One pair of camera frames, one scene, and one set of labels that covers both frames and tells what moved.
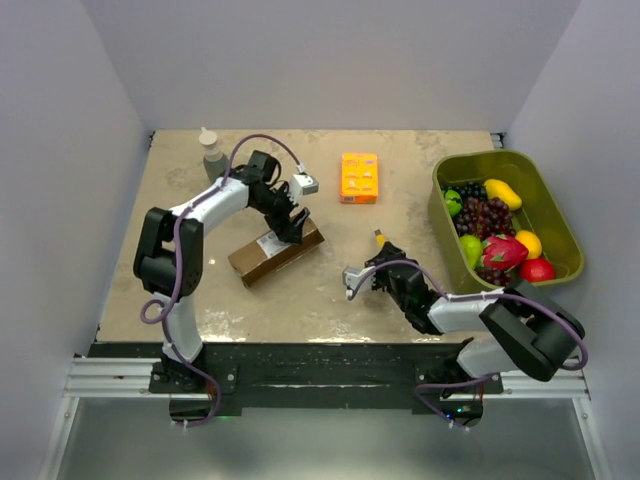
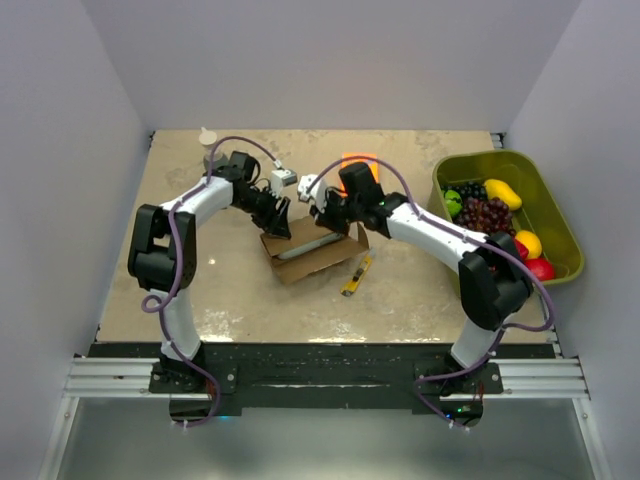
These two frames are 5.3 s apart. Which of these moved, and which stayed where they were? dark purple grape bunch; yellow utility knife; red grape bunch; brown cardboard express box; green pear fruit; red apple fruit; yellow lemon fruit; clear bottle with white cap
Moved: yellow utility knife; brown cardboard express box
Stayed: clear bottle with white cap; red grape bunch; yellow lemon fruit; red apple fruit; green pear fruit; dark purple grape bunch
